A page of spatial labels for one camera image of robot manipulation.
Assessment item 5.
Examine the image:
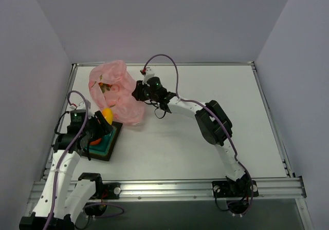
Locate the fake yellow lemon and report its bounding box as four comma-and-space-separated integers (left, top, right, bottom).
102, 108, 114, 125

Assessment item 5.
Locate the fake orange fruit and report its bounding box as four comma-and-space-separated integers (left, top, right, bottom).
89, 138, 102, 146

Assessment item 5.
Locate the pink plastic bag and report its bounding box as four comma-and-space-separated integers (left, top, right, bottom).
88, 60, 145, 125

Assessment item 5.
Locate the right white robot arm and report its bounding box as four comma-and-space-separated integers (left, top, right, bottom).
132, 76, 251, 183

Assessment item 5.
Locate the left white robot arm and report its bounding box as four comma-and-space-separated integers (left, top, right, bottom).
19, 108, 114, 229

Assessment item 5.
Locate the fake fruit in bag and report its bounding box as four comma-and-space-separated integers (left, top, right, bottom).
98, 82, 112, 93

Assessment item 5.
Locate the teal square plate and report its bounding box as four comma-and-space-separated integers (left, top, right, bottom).
89, 122, 123, 161

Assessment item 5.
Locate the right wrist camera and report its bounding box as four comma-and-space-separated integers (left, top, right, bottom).
140, 67, 155, 84

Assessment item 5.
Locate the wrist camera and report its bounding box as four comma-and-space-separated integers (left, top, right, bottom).
70, 101, 92, 124
140, 67, 155, 84

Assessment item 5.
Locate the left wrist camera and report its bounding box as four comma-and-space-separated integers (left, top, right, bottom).
70, 101, 92, 124

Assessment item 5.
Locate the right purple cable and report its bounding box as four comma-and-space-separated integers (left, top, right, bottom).
141, 53, 255, 215

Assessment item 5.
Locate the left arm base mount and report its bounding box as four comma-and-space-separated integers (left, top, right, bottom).
83, 181, 124, 218

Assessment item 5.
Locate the back aluminium rail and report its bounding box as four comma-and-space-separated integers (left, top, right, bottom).
75, 61, 255, 67

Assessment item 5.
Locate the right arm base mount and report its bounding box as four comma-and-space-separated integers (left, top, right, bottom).
212, 179, 259, 217

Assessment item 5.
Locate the right side aluminium rail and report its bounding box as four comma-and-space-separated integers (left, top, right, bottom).
251, 61, 296, 178

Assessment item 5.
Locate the front aluminium rail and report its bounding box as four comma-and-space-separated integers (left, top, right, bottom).
27, 177, 307, 202

